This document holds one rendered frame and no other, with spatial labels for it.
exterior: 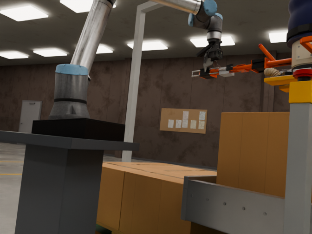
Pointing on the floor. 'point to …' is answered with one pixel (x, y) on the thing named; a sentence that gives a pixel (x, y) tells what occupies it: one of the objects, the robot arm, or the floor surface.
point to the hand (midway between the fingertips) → (208, 72)
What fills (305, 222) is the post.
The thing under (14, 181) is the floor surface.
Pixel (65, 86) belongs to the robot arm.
